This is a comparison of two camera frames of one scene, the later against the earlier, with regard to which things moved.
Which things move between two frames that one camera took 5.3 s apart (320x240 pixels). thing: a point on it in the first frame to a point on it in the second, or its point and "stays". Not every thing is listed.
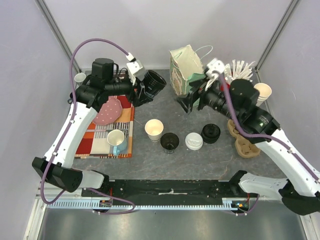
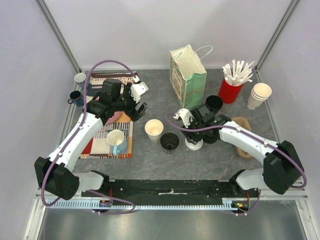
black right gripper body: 196,96 to 191,133
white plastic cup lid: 194,141 stays
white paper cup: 154,128 stays
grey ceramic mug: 79,78 stays
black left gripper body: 134,97 to 128,105
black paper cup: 169,141 stays
